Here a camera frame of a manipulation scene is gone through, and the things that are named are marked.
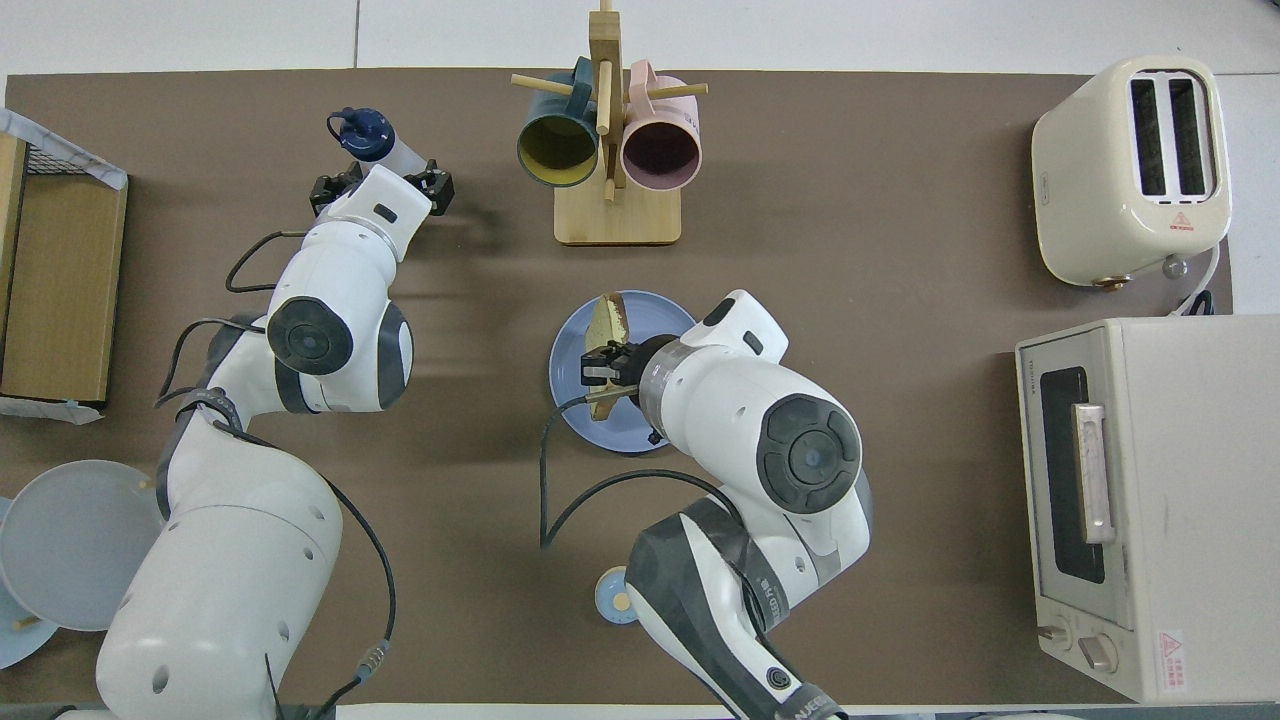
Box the wooden mug tree stand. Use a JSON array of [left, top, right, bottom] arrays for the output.
[[511, 0, 709, 247]]

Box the black wire basket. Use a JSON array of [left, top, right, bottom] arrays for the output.
[[22, 143, 96, 177]]

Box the toasted bread slice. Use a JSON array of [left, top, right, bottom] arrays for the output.
[[584, 291, 631, 422]]

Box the brown table mat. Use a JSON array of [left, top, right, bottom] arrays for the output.
[[0, 68, 1233, 706]]

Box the blue dome shaker wooden knob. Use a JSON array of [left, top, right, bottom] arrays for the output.
[[594, 565, 641, 626]]

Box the wooden two-tier shelf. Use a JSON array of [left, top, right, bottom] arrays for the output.
[[0, 133, 129, 404]]

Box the cream two-slot toaster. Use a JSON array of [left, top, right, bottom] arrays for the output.
[[1031, 55, 1233, 291]]

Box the white toaster oven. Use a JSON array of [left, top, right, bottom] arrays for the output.
[[1015, 317, 1280, 704]]

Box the dark teal mug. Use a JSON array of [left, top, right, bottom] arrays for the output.
[[516, 56, 601, 189]]

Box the pink ribbed mug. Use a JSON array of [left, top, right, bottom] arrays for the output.
[[620, 59, 704, 194]]

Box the translucent squeeze bottle blue cap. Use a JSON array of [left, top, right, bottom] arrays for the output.
[[327, 106, 433, 186]]

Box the white paper scrap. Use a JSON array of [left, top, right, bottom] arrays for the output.
[[0, 395, 104, 426]]

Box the white toaster power cord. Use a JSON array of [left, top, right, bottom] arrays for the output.
[[1172, 243, 1223, 317]]

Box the grey round plate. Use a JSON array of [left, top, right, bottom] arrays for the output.
[[0, 459, 166, 632]]

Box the white grid patterned cloth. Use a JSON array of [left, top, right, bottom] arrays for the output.
[[0, 107, 129, 191]]

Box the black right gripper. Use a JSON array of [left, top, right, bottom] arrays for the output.
[[403, 159, 669, 413]]

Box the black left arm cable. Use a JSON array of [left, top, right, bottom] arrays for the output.
[[155, 230, 398, 720]]

